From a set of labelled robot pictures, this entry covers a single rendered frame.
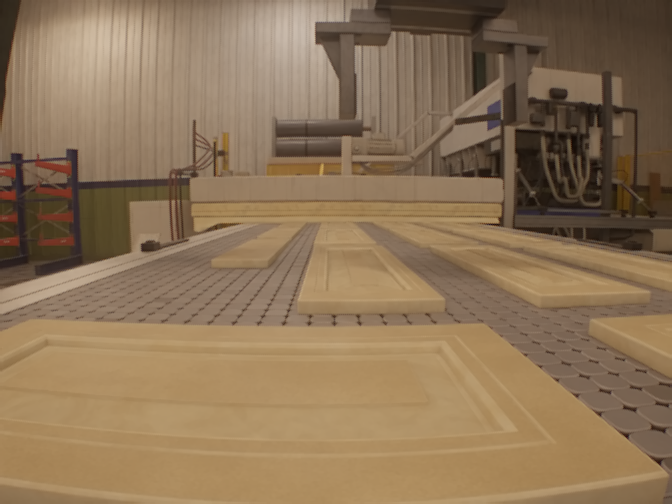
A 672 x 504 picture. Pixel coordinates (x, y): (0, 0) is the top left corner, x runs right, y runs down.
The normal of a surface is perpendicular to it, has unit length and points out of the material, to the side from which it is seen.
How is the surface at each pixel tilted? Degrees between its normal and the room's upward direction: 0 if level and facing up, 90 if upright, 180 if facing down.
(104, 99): 90
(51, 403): 12
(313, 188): 90
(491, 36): 90
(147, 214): 90
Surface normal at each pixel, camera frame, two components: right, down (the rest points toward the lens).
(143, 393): 0.00, -0.99
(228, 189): 0.02, 0.12
